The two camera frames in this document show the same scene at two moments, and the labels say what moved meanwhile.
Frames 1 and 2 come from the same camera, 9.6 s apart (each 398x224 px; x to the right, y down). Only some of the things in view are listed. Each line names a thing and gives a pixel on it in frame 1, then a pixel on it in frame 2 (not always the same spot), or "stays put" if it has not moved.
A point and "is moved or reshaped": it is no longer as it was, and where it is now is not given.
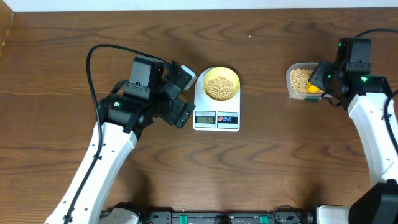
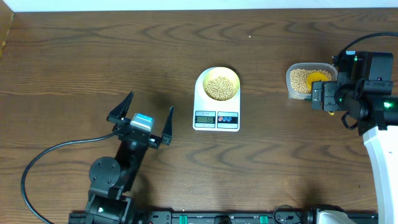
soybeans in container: (300, 78) stays put
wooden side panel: (6, 17) stays put
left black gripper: (172, 116) to (119, 116)
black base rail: (226, 216) stays put
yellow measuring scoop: (312, 89) is moved or reshaped
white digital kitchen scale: (210, 115) stays put
